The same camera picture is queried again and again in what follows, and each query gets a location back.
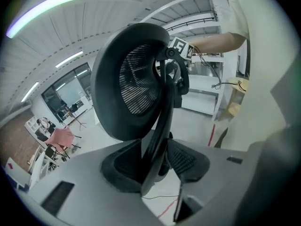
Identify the white metal shelving rack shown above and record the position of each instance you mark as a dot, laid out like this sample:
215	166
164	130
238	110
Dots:
204	95

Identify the black balcony railing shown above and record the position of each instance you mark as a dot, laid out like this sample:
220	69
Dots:
188	23

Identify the white narrow desk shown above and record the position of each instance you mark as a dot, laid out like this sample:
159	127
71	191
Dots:
40	163

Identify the person's cream shirt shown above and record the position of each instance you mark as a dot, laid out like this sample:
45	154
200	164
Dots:
258	55

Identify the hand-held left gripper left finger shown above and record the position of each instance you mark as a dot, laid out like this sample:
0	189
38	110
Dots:
94	185

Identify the red floor tape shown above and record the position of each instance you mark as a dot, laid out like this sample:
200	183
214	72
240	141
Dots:
211	135

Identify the pink cloth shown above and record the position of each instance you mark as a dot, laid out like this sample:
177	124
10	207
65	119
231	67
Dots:
60	138

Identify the black office chair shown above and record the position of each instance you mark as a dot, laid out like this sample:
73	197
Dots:
110	74

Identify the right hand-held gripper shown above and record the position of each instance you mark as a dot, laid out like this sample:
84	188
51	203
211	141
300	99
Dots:
182	47

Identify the long ceiling light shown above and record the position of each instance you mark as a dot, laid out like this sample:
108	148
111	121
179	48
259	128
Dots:
42	8

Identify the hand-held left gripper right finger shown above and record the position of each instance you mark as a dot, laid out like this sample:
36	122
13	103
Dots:
218	180

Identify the tripod stand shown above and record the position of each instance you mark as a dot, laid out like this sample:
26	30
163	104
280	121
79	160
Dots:
75	118

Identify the large dark window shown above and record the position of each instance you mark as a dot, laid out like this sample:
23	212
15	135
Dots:
68	91

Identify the person's right forearm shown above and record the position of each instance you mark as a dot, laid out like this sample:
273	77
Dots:
216	42

